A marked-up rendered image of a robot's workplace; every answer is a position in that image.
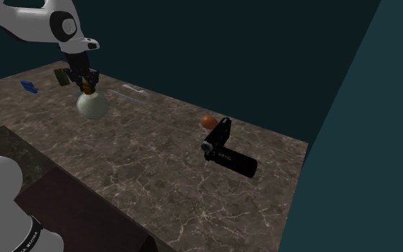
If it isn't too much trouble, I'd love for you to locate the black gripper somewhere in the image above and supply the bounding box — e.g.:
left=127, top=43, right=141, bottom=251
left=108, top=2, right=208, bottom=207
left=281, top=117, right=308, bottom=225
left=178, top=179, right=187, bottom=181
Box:
left=64, top=51, right=100, bottom=93

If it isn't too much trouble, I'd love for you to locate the green rectangular board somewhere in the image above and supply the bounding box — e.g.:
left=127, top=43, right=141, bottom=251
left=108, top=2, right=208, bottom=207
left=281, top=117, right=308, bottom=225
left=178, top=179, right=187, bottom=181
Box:
left=54, top=67, right=71, bottom=87

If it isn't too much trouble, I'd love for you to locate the white round flask, orange neck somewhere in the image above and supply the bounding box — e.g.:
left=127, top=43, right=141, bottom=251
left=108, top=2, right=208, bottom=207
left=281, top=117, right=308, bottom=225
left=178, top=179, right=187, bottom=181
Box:
left=76, top=81, right=110, bottom=120

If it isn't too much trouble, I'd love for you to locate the white plastic knife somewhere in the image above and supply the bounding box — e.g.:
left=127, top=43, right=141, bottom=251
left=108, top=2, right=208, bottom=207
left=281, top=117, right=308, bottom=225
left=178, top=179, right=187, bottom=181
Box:
left=109, top=89, right=147, bottom=105

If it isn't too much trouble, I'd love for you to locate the blue clip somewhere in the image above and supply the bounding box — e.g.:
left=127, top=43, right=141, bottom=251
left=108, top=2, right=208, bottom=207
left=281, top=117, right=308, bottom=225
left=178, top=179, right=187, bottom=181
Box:
left=20, top=80, right=39, bottom=95

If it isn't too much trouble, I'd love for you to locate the orange ball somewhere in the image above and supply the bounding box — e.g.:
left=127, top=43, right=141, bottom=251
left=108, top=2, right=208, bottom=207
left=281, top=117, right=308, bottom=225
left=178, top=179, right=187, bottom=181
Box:
left=200, top=115, right=219, bottom=131

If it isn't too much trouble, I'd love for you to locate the black camcorder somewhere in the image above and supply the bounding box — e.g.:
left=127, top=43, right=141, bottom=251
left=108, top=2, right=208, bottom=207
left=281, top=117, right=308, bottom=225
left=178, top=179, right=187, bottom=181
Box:
left=200, top=117, right=258, bottom=179

